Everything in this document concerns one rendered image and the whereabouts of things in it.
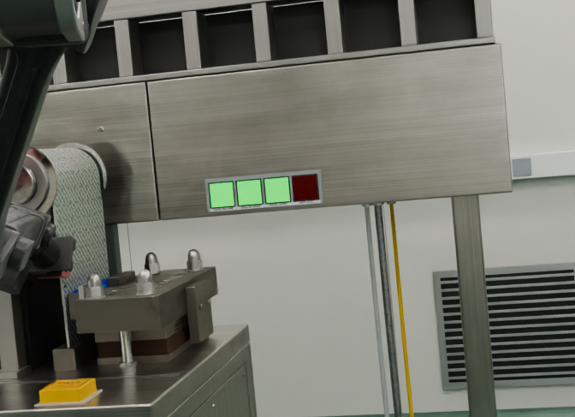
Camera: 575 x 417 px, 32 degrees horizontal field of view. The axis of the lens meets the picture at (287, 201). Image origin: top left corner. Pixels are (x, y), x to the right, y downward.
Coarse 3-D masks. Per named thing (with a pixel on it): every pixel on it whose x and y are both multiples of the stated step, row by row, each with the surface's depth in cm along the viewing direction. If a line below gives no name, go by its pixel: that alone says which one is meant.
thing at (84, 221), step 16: (64, 208) 191; (80, 208) 199; (96, 208) 207; (64, 224) 191; (80, 224) 198; (96, 224) 206; (80, 240) 198; (96, 240) 206; (80, 256) 197; (96, 256) 205; (80, 272) 197; (96, 272) 204; (64, 288) 189; (64, 304) 188
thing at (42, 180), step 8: (32, 160) 186; (32, 168) 186; (40, 168) 186; (40, 176) 186; (40, 184) 186; (48, 184) 187; (40, 192) 186; (32, 200) 187; (40, 200) 186; (32, 208) 187
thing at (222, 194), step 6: (210, 186) 214; (216, 186) 214; (222, 186) 214; (228, 186) 213; (210, 192) 214; (216, 192) 214; (222, 192) 214; (228, 192) 213; (210, 198) 214; (216, 198) 214; (222, 198) 214; (228, 198) 213; (216, 204) 214; (222, 204) 214; (228, 204) 214
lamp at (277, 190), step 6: (264, 180) 212; (270, 180) 212; (276, 180) 211; (282, 180) 211; (270, 186) 212; (276, 186) 211; (282, 186) 211; (270, 192) 212; (276, 192) 211; (282, 192) 211; (288, 192) 211; (270, 198) 212; (276, 198) 212; (282, 198) 211; (288, 198) 211
